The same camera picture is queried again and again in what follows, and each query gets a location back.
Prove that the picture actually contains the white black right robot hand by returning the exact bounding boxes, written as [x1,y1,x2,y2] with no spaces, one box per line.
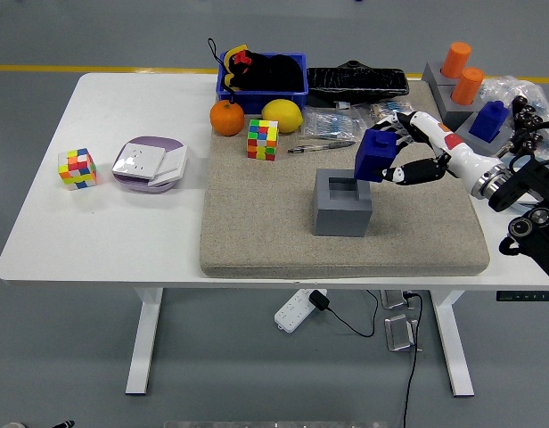
[374,110,496,192]

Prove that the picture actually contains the blue square seal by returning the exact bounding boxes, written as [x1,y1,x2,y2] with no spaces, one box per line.
[353,128,399,184]
[468,100,511,144]

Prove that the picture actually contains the grey square seal holder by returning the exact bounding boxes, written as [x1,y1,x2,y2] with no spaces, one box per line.
[313,168,373,237]
[452,111,514,158]

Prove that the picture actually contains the grey round-hole seal holder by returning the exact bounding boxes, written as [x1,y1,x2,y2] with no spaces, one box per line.
[434,82,485,135]
[421,61,463,86]

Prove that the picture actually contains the orange cylinder seal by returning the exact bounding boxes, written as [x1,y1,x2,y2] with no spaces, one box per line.
[441,41,472,79]
[450,66,484,106]

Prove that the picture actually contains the dark brown knob cluster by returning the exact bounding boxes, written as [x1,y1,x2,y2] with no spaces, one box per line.
[511,95,545,152]

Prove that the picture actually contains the clear plastic bags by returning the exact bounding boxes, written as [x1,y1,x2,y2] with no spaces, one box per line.
[477,74,549,151]

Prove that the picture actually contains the clear bag of resistors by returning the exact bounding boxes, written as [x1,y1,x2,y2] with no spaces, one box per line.
[367,100,422,130]
[299,109,369,143]

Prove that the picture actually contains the white table leg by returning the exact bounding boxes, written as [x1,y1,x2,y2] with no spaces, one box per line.
[125,287,164,396]
[430,290,475,398]

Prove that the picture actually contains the black long wrapped object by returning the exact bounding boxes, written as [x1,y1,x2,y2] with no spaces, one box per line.
[305,59,410,108]

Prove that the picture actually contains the silver ballpoint pen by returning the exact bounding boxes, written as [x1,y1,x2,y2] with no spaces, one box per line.
[286,139,358,155]

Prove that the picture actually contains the black table control panel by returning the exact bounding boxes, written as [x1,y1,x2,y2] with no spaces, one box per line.
[496,291,549,303]

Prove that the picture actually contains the yellow lemon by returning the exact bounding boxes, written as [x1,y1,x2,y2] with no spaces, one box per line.
[261,98,303,134]

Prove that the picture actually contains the multicolour puzzle cube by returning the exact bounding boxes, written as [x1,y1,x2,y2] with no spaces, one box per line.
[57,147,98,192]
[246,118,279,162]

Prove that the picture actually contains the black power adapter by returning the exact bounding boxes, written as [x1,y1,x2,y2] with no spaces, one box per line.
[308,289,332,312]

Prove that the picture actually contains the grey-brown mat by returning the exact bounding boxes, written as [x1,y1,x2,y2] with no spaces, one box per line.
[198,79,489,280]

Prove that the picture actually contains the blue plastic bin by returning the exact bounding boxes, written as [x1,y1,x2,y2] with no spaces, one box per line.
[215,52,309,116]

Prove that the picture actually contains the white power strip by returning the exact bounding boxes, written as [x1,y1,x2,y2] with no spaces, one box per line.
[274,288,328,333]

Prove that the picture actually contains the orange fruit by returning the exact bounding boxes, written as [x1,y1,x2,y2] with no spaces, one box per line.
[209,99,246,137]

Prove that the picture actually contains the silver metal bracket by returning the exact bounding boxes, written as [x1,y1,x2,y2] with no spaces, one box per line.
[383,314,419,354]
[380,289,412,311]

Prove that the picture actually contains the black adapter cable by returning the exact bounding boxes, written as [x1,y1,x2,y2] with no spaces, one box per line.
[325,289,379,339]

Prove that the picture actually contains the black strap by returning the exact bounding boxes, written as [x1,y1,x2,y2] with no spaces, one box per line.
[206,37,238,106]

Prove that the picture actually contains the long black floor cable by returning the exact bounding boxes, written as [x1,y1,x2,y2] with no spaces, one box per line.
[400,292,423,428]

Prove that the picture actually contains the white wall socket panel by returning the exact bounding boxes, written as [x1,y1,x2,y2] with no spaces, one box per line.
[111,142,168,182]

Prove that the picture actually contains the white wall switch panel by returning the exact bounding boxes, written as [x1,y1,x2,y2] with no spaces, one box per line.
[147,144,189,188]

